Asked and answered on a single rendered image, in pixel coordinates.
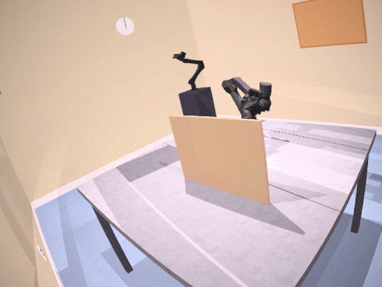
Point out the tan flat board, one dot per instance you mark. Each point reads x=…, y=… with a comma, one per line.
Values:
x=223, y=153

